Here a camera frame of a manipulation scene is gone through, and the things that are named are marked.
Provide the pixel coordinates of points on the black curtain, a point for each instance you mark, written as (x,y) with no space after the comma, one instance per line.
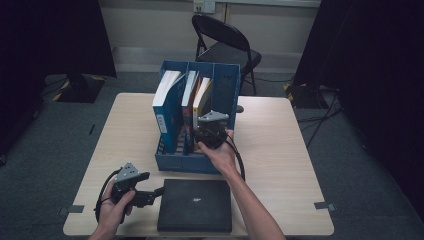
(50,36)
(376,66)

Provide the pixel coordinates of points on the blue book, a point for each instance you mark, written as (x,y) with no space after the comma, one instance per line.
(170,120)

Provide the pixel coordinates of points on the white wall socket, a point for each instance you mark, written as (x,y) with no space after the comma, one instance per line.
(204,6)

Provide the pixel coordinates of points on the black stand base yellow stripes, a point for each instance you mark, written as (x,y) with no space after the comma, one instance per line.
(305,96)
(80,88)

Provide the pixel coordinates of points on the red book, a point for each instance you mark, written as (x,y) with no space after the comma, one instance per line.
(187,110)

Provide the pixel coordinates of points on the yellow book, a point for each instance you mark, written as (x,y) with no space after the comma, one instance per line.
(201,96)

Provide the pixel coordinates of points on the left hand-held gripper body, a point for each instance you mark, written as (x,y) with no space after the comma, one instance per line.
(125,181)

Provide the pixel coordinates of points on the person's right hand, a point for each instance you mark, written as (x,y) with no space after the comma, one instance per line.
(223,158)

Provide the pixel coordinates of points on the person's left hand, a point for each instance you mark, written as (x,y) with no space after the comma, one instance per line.
(108,213)

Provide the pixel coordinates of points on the grey tape strip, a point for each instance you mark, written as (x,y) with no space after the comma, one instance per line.
(325,206)
(75,209)

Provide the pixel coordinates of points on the black book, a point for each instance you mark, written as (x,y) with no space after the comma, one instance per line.
(195,206)

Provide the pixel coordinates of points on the blue plastic file rack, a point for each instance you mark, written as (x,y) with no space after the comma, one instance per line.
(230,86)

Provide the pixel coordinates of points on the black folding chair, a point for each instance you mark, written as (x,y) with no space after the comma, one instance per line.
(230,53)

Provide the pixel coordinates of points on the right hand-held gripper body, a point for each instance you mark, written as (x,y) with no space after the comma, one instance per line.
(211,135)

